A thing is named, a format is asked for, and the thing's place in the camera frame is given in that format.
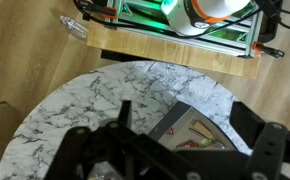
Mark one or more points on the black control box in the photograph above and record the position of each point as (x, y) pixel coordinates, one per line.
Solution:
(268, 23)

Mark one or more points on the orange black clamp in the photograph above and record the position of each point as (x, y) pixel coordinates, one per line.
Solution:
(268, 50)
(100, 10)

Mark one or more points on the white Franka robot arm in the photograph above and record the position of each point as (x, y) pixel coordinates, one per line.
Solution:
(185, 20)

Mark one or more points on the clear plastic bottle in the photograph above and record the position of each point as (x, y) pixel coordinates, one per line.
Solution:
(73, 26)

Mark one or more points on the wooden platform board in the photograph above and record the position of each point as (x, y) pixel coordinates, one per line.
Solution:
(151, 46)

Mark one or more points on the navy blue open box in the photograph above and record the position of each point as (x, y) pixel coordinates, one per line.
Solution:
(166, 121)

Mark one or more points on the aluminium frame cart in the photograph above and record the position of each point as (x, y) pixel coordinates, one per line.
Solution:
(201, 41)

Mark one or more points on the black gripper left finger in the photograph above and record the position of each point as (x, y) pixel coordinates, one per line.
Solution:
(75, 153)

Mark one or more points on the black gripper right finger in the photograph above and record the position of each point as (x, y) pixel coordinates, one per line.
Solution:
(268, 146)

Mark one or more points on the red sauce packet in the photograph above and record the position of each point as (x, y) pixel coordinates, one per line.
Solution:
(186, 144)

